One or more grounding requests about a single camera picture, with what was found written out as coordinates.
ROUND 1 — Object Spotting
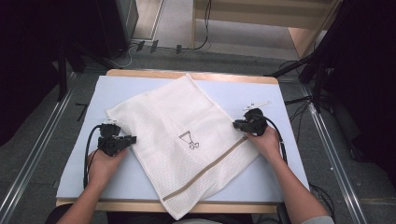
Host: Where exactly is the light wooden shelf unit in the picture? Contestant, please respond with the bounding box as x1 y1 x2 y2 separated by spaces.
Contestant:
191 0 343 59

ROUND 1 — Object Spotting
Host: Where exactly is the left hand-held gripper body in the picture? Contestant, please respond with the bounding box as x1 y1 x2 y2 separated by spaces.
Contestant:
97 119 133 158

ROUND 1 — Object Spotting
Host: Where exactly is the person's dark clothing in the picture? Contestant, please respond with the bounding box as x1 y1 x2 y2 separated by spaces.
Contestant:
45 203 290 224

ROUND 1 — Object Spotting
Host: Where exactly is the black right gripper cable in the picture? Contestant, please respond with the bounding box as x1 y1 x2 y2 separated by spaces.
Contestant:
255 113 289 165

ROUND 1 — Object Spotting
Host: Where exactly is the light blue table mat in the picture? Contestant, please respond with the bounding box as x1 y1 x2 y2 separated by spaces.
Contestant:
55 75 311 203

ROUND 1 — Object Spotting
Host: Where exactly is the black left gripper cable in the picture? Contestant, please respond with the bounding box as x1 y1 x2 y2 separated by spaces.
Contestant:
82 124 104 189

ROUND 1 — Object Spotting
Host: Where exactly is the wooden table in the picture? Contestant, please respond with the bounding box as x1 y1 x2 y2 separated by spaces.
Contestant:
55 68 279 215

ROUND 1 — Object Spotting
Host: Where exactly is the dark cabinet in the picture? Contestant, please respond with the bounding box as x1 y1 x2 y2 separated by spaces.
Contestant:
94 0 140 61

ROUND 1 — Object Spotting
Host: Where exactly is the white towel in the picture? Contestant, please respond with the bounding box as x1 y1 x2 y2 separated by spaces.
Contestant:
105 73 261 221

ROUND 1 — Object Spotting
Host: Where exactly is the person's left hand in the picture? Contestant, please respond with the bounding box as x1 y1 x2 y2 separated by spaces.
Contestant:
87 147 130 189

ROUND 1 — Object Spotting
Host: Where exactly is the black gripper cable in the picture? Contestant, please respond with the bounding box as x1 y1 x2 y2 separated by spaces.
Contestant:
82 124 104 189
255 113 289 165

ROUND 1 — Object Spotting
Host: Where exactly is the black floor cable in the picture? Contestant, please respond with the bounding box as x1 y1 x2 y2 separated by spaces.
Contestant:
308 182 336 222

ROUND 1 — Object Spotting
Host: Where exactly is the white floor cable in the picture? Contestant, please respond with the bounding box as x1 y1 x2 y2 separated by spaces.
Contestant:
106 43 138 70

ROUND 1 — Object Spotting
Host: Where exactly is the black hanging cable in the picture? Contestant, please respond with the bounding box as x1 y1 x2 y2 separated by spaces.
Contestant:
181 0 213 51

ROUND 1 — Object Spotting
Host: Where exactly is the black metal stand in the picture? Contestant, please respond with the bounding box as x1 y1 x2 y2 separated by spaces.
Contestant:
56 42 87 103
263 0 356 113

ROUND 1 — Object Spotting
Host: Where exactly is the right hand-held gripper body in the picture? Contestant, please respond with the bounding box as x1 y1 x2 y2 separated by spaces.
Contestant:
236 100 272 137

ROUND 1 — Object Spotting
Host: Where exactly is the metal floor rail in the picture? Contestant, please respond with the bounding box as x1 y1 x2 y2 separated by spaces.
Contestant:
0 72 78 224
299 83 369 224

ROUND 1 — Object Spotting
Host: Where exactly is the person's right hand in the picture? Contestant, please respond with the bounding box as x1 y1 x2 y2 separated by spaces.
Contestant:
245 125 282 164

